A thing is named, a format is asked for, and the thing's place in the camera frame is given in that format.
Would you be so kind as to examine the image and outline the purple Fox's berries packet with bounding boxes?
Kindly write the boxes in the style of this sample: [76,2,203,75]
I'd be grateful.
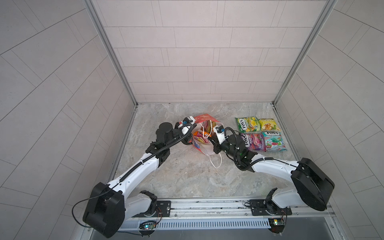
[242,133,267,152]

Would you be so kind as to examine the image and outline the red paper gift bag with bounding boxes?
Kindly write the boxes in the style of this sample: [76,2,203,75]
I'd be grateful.
[192,114,223,169]

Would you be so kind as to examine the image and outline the green Fox's candy packet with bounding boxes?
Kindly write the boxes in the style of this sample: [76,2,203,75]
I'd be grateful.
[235,116,262,134]

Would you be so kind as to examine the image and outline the yellow snack packet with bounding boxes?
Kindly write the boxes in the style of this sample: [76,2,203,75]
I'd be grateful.
[259,118,281,132]

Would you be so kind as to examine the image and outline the teal Fox's candy packet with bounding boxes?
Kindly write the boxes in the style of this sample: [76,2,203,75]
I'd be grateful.
[262,132,287,152]

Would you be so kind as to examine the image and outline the orange Fox's candy packet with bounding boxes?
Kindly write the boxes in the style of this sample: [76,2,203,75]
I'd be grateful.
[193,120,214,144]

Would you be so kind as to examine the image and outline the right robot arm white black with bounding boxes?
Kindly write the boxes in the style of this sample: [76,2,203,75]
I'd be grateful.
[209,134,335,215]

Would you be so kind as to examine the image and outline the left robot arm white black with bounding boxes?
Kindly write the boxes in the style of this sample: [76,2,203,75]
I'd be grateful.
[81,121,197,238]

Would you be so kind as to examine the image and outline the white perforated vent strip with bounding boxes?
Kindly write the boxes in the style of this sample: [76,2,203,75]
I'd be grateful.
[155,218,271,231]

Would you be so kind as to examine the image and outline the right circuit board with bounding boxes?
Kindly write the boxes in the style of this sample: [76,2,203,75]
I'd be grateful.
[268,218,286,235]

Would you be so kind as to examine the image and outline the left green circuit board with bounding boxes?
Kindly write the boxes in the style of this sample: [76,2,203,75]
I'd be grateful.
[139,221,157,236]

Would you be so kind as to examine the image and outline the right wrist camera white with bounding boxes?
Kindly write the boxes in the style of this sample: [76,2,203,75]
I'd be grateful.
[214,125,226,145]

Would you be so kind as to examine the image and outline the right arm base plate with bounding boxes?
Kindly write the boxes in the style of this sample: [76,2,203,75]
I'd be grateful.
[244,200,292,216]

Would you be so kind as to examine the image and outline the aluminium mounting rail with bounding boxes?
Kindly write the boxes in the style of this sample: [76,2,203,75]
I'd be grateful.
[123,198,334,224]

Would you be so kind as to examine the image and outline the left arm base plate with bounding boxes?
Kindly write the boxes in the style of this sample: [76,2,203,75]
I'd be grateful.
[134,201,172,218]

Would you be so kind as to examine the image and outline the left black cable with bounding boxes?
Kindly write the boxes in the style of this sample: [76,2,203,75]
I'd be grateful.
[71,191,112,229]

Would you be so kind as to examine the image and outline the left corner aluminium post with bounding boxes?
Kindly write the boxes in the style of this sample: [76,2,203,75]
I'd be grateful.
[83,0,138,106]

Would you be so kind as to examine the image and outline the corner aluminium post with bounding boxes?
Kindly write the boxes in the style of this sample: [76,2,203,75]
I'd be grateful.
[272,0,337,107]
[83,0,138,106]

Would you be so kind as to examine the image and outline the right corner aluminium post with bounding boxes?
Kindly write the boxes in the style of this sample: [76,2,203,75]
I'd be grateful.
[272,0,337,107]

